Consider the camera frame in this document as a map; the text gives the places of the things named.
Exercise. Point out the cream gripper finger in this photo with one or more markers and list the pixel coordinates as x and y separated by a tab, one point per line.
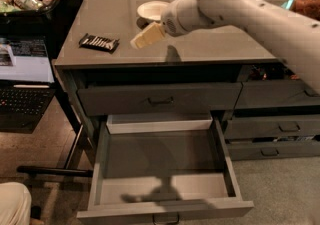
151	34

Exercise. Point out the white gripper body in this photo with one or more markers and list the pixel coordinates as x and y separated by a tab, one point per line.
171	22

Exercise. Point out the black rxbar chocolate wrapper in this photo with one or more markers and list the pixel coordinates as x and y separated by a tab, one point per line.
98	43

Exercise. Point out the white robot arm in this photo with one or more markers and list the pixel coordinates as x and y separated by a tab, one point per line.
292	38

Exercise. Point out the grey top left drawer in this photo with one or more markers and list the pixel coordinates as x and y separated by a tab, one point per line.
177	98

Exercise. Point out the open grey middle drawer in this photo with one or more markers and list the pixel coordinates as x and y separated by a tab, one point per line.
163	178

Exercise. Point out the grey middle right drawer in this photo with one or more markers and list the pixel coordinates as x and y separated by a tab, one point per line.
272	126

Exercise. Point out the grey bottom right drawer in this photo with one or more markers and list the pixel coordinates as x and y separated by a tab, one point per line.
273	150

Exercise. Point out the white paper bowl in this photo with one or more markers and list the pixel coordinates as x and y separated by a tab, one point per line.
151	11

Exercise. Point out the black bin of snacks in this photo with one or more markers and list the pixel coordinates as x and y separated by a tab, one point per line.
48	21

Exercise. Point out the black laptop computer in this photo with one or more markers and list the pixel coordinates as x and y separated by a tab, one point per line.
26	84

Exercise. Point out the person's knee beige trousers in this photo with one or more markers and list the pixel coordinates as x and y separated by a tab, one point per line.
15	204

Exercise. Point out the black cart stand frame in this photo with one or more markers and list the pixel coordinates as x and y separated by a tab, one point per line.
71	153

